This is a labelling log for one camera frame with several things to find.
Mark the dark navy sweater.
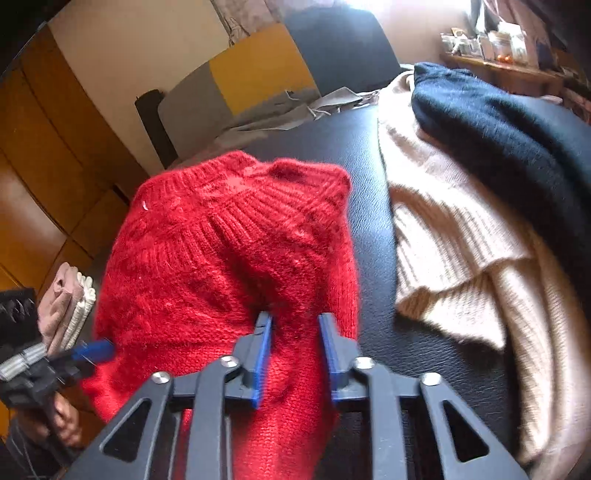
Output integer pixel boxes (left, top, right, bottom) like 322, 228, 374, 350
410, 61, 591, 296

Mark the wooden cabinet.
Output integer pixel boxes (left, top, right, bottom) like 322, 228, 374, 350
0, 25, 151, 298

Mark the folded pink cloth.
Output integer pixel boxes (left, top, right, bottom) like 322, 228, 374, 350
36, 262, 85, 354

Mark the beige knitted sweater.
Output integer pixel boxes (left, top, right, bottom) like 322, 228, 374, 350
376, 69, 591, 468

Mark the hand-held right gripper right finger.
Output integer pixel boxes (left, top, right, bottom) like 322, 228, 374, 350
318, 313, 527, 480

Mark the red knitted sweater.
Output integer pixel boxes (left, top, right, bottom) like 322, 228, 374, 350
82, 150, 362, 480

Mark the black leather bed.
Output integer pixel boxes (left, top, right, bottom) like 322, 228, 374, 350
238, 65, 573, 480

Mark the bright window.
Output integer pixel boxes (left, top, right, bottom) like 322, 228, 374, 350
344, 0, 474, 17

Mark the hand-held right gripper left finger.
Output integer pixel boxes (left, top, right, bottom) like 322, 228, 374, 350
76, 311, 278, 480

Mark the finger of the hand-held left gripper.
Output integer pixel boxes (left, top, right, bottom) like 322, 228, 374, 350
56, 339, 117, 380

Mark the grey cloth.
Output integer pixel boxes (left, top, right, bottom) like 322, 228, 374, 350
168, 87, 382, 167

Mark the folded white cloth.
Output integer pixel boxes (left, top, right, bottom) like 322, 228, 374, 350
61, 272, 98, 352

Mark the person's left hand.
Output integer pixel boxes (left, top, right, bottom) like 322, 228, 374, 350
44, 393, 85, 449

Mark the wooden shelf with small items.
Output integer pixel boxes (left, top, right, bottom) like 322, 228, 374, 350
438, 21, 571, 95

